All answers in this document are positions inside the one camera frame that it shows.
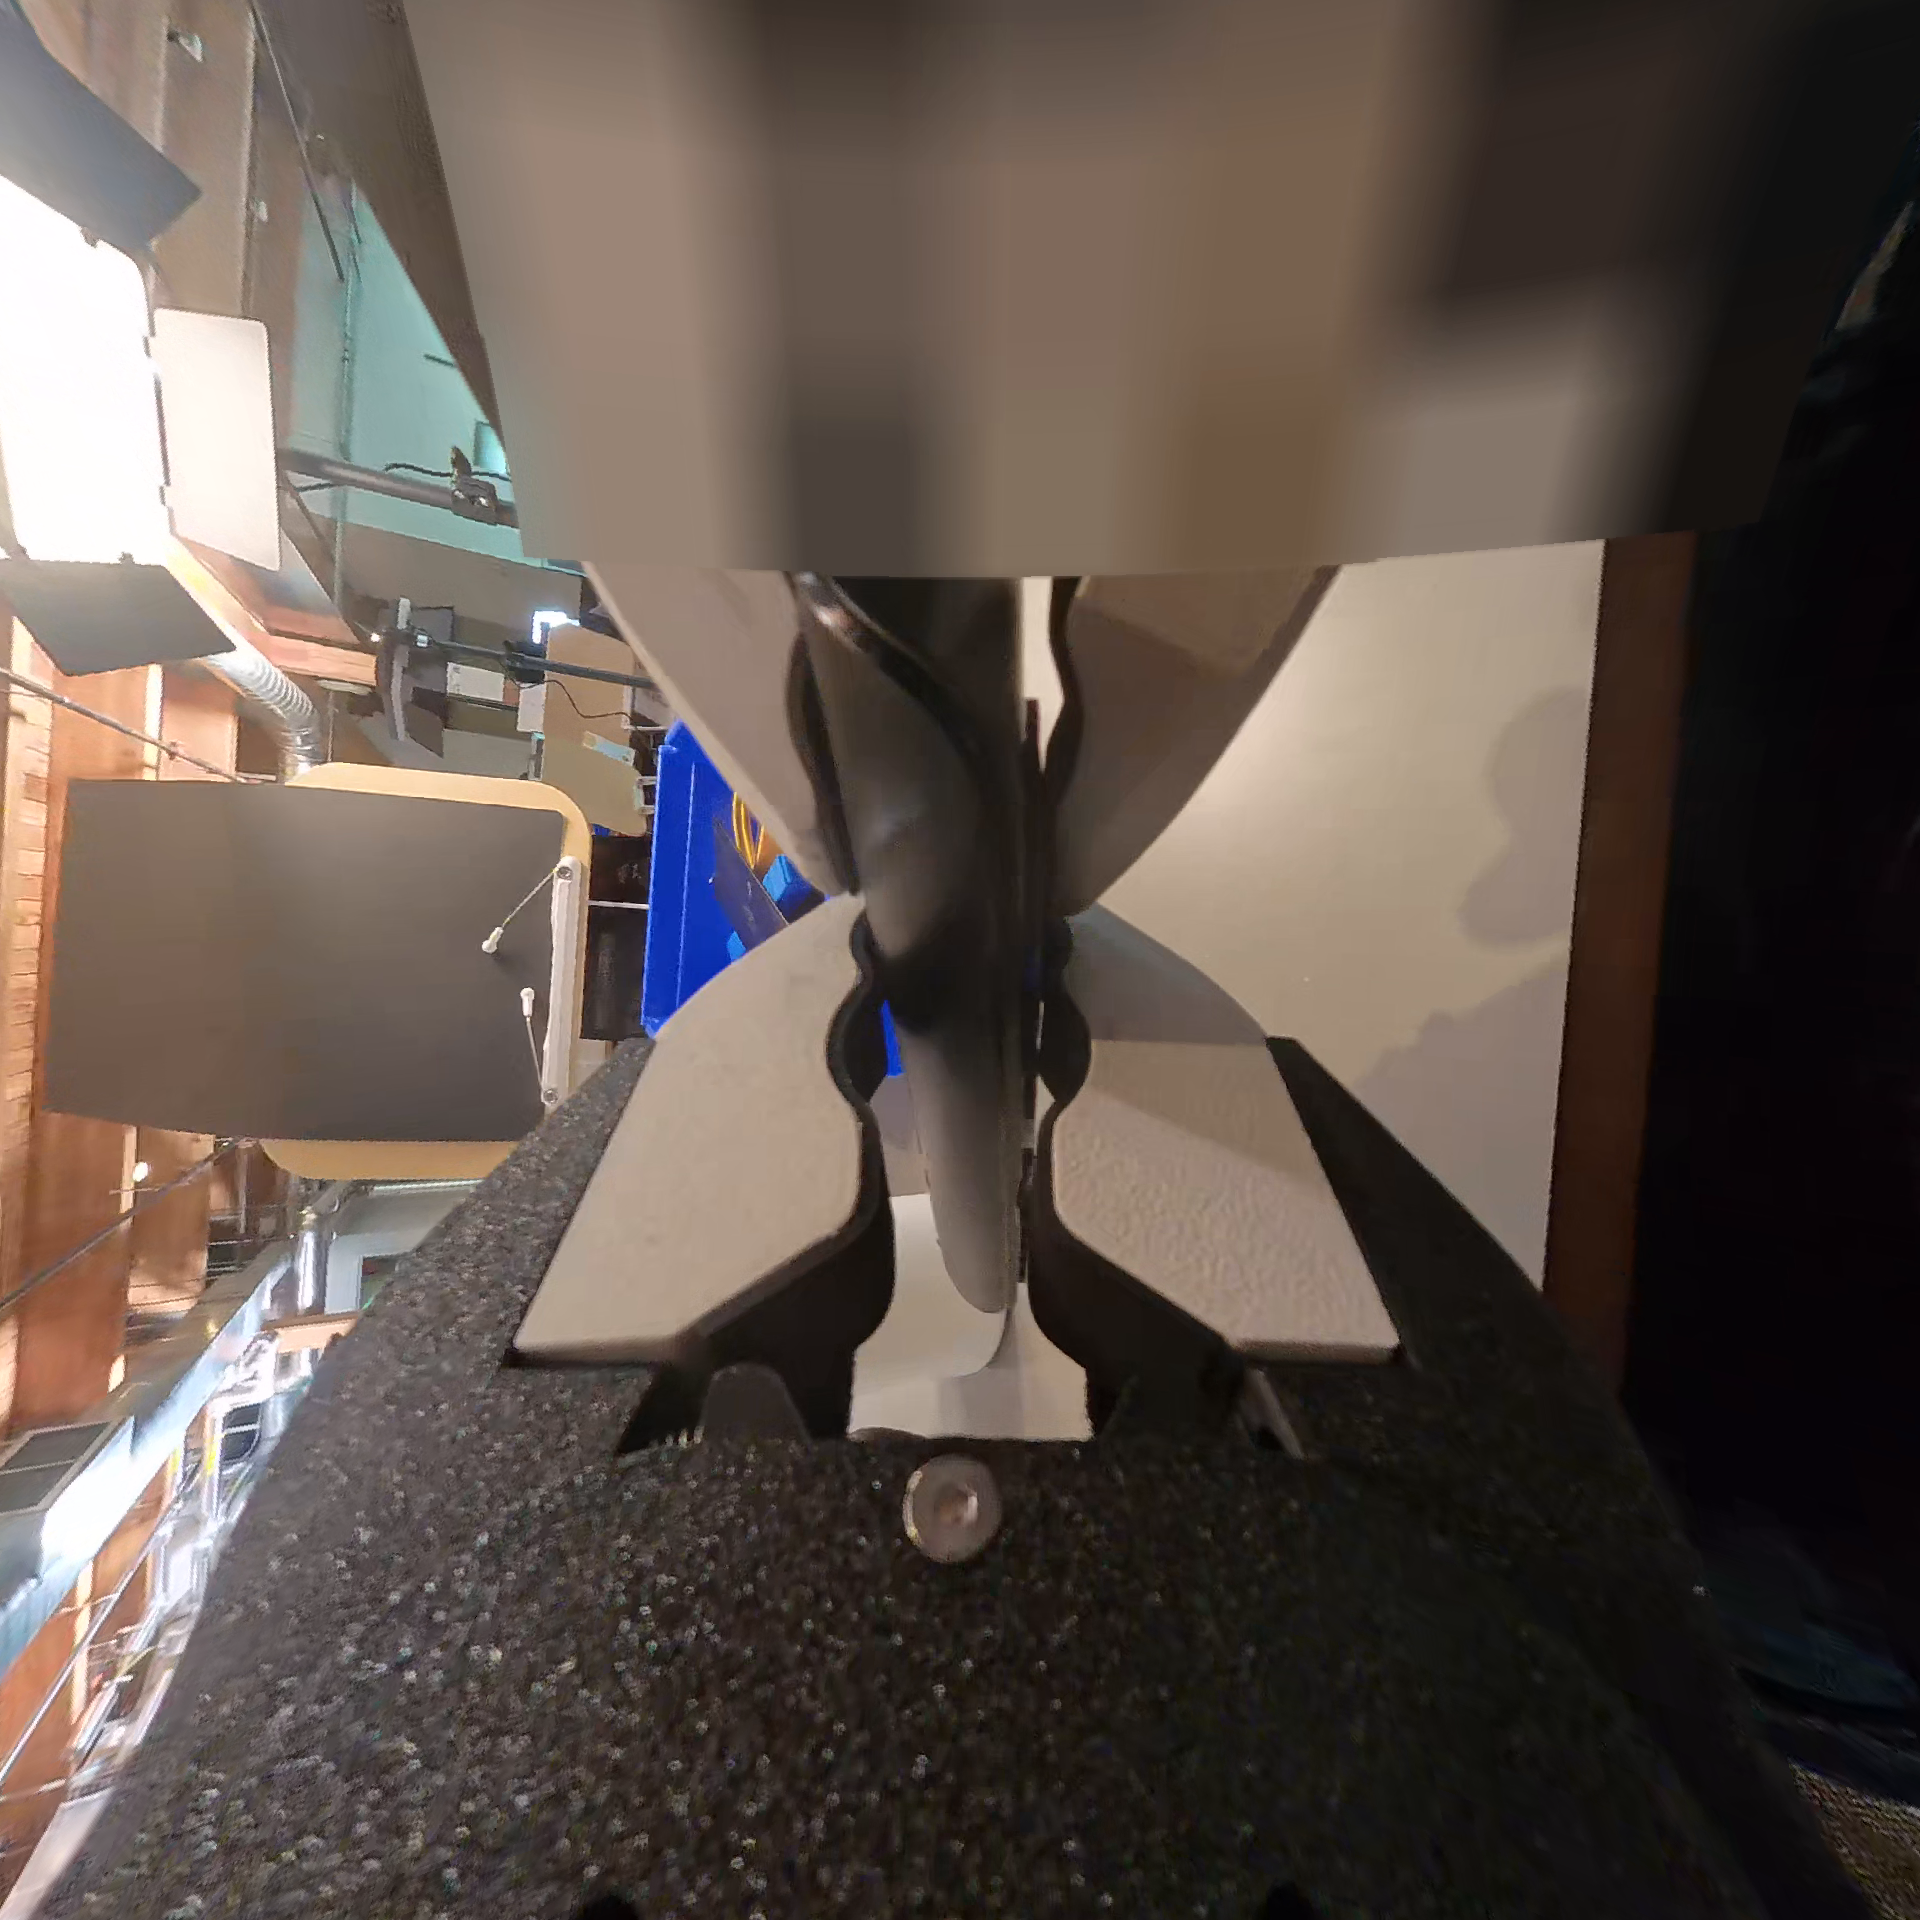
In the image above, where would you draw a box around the blue plastic bin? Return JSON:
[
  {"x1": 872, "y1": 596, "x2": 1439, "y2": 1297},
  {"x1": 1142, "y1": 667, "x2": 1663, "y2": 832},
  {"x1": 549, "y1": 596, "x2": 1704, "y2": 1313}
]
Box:
[{"x1": 641, "y1": 721, "x2": 911, "y2": 1087}]

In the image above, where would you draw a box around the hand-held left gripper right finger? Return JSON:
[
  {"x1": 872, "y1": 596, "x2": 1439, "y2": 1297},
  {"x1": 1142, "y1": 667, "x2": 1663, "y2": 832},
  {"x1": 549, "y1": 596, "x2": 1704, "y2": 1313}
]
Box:
[{"x1": 1023, "y1": 912, "x2": 1407, "y2": 1375}]

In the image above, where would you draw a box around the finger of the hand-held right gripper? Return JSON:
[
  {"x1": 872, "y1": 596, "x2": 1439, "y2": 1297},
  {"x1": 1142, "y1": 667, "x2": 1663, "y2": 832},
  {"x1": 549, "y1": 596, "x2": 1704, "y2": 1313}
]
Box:
[
  {"x1": 583, "y1": 564, "x2": 868, "y2": 899},
  {"x1": 1042, "y1": 564, "x2": 1344, "y2": 914}
]

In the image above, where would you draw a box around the white panel stand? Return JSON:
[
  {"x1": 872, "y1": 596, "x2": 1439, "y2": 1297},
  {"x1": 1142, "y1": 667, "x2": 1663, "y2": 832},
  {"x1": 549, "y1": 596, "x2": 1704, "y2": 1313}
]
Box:
[{"x1": 479, "y1": 855, "x2": 590, "y2": 1116}]

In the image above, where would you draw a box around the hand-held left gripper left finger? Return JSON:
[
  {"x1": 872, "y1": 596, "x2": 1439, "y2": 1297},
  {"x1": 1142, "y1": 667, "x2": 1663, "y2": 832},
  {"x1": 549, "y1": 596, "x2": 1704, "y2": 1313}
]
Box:
[{"x1": 512, "y1": 897, "x2": 898, "y2": 1369}]

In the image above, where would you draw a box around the person's black jacket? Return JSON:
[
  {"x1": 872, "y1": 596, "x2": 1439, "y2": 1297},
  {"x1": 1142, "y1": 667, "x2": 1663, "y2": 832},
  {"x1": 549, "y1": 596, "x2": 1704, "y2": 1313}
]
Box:
[{"x1": 1628, "y1": 0, "x2": 1920, "y2": 1802}]

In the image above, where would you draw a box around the black wood-edged panel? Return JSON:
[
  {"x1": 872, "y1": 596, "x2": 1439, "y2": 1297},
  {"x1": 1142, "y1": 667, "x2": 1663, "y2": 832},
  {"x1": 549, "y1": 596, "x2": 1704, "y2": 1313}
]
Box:
[{"x1": 40, "y1": 762, "x2": 593, "y2": 1187}]

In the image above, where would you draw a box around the silver air duct with vent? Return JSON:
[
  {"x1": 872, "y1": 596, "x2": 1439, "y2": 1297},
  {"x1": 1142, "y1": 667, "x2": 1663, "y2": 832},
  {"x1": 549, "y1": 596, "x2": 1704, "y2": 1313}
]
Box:
[{"x1": 0, "y1": 1410, "x2": 144, "y2": 1578}]

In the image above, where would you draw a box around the black curved electronic device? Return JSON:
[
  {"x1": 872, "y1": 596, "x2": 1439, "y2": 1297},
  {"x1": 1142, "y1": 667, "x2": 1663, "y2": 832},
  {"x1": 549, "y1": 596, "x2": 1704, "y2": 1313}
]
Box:
[{"x1": 790, "y1": 569, "x2": 1055, "y2": 1320}]

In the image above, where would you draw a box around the silver spiral air duct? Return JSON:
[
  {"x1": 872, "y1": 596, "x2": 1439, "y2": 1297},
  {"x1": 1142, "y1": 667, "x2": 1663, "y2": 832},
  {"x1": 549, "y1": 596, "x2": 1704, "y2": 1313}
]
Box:
[{"x1": 201, "y1": 648, "x2": 328, "y2": 782}]

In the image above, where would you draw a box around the softbox light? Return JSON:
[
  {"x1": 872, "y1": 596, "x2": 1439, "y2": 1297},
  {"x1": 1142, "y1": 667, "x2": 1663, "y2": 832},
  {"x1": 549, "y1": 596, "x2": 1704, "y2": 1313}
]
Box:
[{"x1": 0, "y1": 0, "x2": 287, "y2": 678}]

